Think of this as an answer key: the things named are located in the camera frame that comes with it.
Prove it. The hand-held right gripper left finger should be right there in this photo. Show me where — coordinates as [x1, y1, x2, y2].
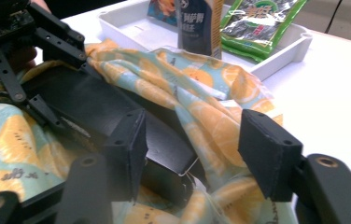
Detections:
[103, 107, 148, 202]

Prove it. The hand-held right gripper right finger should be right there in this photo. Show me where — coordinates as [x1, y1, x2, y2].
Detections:
[237, 108, 304, 203]

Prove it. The black box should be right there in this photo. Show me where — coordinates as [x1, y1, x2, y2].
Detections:
[21, 64, 209, 208]

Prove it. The orange print fabric bag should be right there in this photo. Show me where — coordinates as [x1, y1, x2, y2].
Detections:
[0, 37, 285, 224]

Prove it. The white plastic tray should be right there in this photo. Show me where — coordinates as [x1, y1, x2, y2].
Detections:
[97, 0, 314, 82]

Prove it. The blue potato chips bag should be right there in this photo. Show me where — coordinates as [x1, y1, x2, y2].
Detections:
[147, 0, 178, 27]

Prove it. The green seaweed snack packet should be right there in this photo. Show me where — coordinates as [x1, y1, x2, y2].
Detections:
[219, 0, 309, 63]

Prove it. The dark drink bottle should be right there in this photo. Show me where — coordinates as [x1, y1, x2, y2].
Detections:
[174, 0, 225, 60]

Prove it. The black curtain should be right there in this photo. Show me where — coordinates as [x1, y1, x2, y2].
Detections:
[44, 0, 128, 21]

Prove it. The long black floor cable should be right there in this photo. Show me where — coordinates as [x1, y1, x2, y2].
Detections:
[325, 0, 345, 34]

